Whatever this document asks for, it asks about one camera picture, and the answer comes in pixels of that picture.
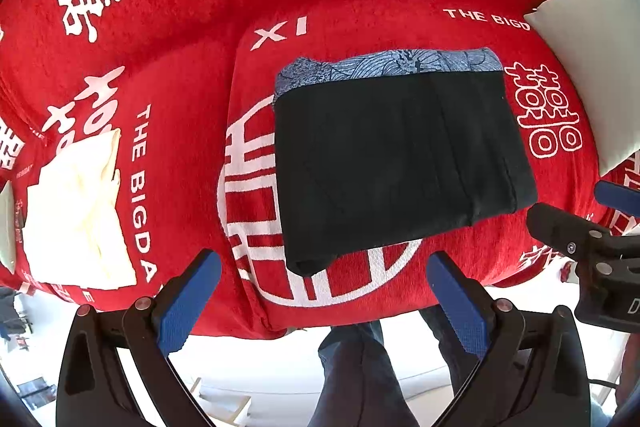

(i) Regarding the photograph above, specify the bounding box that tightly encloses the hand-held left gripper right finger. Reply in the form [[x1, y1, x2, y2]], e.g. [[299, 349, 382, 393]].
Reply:
[[427, 250, 593, 427]]

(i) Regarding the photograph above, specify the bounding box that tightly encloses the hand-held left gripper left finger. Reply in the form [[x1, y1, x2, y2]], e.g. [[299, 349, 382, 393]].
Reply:
[[55, 248, 223, 427]]

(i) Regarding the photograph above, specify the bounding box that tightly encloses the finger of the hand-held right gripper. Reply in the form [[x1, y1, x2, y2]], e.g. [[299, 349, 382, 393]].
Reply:
[[527, 202, 613, 258], [595, 179, 640, 214]]

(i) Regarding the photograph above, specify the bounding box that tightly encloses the black pants blue patterned waistband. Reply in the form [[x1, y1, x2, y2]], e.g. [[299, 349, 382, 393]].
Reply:
[[274, 47, 540, 278]]

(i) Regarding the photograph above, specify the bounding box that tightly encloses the person's right forearm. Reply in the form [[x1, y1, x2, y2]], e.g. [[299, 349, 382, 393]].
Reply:
[[621, 336, 640, 408]]

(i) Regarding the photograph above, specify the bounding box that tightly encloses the person's right leg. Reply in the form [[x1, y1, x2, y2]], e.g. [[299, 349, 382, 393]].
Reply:
[[419, 306, 482, 403]]

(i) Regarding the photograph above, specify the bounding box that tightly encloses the person's leg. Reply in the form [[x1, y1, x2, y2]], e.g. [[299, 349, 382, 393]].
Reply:
[[419, 306, 482, 403], [306, 321, 422, 427]]

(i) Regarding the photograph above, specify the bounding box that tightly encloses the person's left leg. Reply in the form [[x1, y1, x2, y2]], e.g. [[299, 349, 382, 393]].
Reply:
[[306, 321, 422, 427]]

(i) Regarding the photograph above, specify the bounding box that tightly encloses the cream folded cloth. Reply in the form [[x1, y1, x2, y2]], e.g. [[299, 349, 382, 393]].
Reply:
[[21, 129, 138, 290]]

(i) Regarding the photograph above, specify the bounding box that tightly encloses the white pillow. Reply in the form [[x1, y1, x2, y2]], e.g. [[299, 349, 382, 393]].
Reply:
[[524, 0, 640, 178]]

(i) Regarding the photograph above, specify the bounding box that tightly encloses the red printed blanket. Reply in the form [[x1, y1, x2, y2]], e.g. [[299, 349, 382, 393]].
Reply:
[[0, 0, 640, 340]]

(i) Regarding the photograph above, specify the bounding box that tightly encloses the wooden frame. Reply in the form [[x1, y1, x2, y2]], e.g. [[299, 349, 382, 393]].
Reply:
[[187, 377, 253, 425]]

